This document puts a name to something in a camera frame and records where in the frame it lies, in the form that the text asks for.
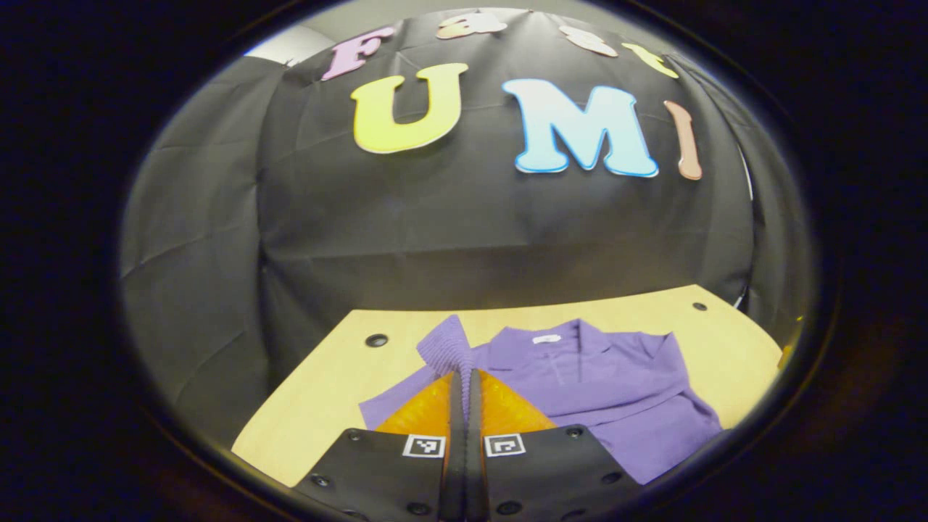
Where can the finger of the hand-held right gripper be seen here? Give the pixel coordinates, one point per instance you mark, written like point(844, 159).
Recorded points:
point(786, 355)

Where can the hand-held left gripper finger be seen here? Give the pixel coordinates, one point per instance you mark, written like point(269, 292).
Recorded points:
point(473, 442)
point(457, 435)

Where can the purple button shirt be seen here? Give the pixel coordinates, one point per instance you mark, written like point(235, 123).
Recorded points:
point(616, 391)

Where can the black backdrop cloth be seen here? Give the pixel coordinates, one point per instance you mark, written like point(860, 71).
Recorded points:
point(435, 239)

